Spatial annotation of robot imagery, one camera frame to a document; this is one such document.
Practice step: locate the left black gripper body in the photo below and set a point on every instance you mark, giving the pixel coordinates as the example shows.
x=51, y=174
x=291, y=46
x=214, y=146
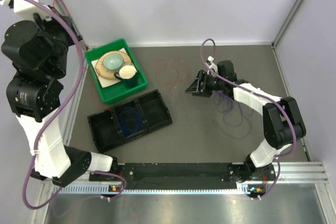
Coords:
x=54, y=29

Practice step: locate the green plastic bin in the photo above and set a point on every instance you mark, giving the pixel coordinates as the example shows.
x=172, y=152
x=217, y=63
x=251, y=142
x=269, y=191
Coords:
x=118, y=91

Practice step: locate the white slotted cable duct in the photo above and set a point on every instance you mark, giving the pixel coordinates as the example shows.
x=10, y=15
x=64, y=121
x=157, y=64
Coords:
x=94, y=188

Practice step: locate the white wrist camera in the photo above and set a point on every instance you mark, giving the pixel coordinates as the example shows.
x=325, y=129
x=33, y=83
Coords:
x=212, y=66
x=25, y=10

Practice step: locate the left aluminium corner post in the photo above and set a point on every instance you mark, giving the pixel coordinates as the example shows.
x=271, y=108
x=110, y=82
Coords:
x=64, y=11

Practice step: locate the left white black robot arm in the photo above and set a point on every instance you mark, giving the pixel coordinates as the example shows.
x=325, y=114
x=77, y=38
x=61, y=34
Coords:
x=38, y=46

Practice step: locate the black mug with beige inside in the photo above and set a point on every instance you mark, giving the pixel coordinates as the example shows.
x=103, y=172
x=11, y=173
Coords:
x=127, y=75

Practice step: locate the aluminium frame rail front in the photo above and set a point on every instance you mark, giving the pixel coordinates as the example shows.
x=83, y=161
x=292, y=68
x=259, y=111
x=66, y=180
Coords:
x=295, y=172

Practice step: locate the teal glass bowl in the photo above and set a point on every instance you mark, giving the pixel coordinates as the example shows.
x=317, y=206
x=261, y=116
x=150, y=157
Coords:
x=113, y=61

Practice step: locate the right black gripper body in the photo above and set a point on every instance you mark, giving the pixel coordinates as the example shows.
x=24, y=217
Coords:
x=217, y=83

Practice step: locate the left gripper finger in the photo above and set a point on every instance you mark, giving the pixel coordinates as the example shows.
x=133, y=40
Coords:
x=65, y=18
x=78, y=36

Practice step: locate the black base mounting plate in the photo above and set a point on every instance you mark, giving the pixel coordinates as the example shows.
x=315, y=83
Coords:
x=182, y=183

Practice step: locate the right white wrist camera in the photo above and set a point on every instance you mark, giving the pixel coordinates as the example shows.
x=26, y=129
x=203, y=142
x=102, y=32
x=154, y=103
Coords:
x=212, y=66

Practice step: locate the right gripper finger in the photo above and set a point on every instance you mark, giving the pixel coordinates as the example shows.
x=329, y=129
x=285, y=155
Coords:
x=199, y=80
x=200, y=91

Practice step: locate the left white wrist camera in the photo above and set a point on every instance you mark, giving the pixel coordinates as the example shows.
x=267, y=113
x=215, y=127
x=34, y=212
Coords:
x=25, y=10

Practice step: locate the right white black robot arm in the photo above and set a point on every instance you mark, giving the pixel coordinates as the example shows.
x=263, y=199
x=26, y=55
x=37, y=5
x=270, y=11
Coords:
x=282, y=121

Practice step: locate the black two-compartment tray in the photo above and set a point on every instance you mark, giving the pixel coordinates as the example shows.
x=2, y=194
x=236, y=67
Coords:
x=129, y=121

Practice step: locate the right aluminium corner post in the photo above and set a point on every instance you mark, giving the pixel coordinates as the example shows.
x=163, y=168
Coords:
x=287, y=22

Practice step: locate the aluminium corner post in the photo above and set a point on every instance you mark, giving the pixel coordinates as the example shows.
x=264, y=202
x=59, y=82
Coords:
x=64, y=11
x=287, y=22

